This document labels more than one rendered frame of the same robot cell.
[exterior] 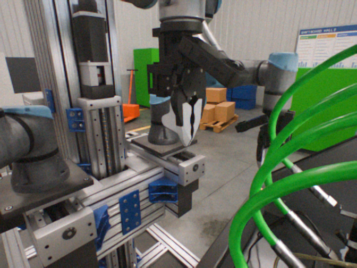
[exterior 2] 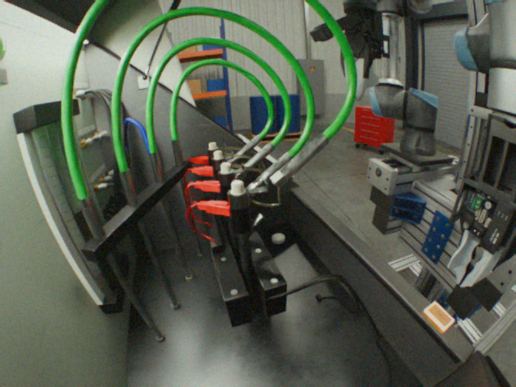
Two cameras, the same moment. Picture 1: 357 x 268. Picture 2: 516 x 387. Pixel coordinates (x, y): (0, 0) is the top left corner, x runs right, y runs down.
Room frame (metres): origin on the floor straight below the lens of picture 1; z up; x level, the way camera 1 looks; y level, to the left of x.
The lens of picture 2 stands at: (0.47, -0.53, 1.25)
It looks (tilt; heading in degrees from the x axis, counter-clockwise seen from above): 27 degrees down; 126
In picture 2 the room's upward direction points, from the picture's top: 4 degrees counter-clockwise
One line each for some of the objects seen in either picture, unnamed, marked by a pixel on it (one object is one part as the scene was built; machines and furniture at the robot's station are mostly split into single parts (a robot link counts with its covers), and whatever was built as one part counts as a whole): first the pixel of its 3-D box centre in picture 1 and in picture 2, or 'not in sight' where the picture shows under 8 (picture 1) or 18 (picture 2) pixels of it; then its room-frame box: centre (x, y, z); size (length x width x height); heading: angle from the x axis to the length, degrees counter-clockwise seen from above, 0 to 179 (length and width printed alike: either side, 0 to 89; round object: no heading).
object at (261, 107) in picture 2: not in sight; (275, 117); (-2.29, 4.18, 0.51); 1.20 x 0.85 x 1.02; 43
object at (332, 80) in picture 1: (320, 109); not in sight; (3.31, -2.31, 0.65); 0.95 x 0.86 x 1.30; 53
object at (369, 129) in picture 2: not in sight; (374, 129); (-0.01, 4.22, 0.43); 0.70 x 0.46 x 0.86; 160
